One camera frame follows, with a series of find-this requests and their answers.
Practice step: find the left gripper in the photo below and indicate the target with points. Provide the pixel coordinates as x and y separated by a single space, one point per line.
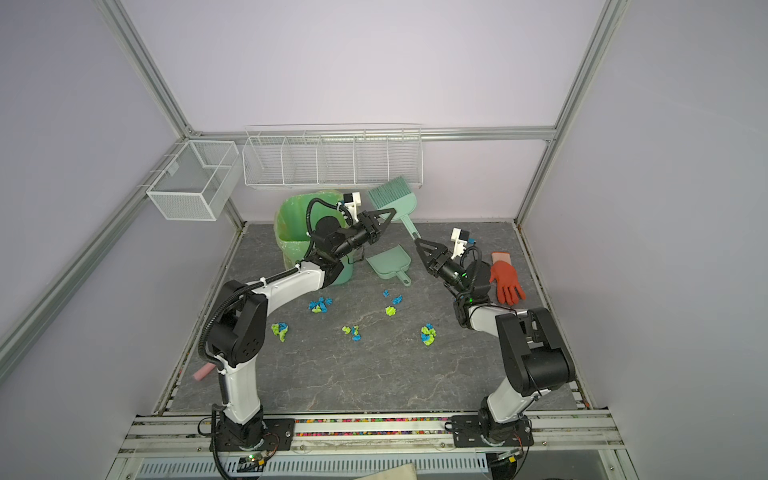
372 226

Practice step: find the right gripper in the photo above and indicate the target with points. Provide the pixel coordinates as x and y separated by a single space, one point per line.
436 266

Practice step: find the mint green hand brush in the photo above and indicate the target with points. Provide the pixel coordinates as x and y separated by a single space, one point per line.
398 195

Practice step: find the mint green dustpan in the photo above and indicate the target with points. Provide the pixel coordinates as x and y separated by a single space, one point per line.
392 263

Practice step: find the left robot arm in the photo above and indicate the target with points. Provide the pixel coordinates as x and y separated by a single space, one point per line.
234 332

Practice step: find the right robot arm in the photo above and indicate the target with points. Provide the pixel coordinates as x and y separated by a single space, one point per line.
535 357

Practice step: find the blue scraps near dustpan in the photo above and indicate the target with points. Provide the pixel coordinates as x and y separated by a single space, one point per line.
392 297

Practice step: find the red rubber glove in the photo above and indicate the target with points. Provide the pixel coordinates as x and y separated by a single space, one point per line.
509 290

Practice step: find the green blue scrap cluster right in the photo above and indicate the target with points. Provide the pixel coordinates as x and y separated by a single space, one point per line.
428 334

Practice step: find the green trash bin with bag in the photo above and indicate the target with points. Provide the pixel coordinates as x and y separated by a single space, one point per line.
291 233

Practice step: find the blue paper scrap cluster left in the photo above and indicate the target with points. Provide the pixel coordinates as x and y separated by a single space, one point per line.
321 305

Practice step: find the green blue scrap centre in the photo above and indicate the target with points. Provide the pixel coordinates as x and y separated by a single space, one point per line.
353 331

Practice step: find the green blue scrap far left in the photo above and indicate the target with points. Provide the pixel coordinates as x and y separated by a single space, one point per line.
280 330

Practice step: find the purple pink scoop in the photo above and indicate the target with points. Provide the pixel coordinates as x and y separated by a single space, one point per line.
204 371

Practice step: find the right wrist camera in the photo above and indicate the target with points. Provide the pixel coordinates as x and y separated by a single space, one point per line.
460 239

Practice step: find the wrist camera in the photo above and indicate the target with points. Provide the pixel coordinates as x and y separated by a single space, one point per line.
460 239
353 204

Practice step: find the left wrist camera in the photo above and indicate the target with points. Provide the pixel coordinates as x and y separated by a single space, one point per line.
353 204

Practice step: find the long white wire basket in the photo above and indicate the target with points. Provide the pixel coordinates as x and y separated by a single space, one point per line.
332 155

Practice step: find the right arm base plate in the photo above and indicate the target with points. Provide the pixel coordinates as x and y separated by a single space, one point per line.
475 431

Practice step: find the small white wire basket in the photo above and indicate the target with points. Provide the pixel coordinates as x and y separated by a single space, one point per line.
198 181

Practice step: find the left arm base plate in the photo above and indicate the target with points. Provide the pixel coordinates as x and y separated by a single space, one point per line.
272 434

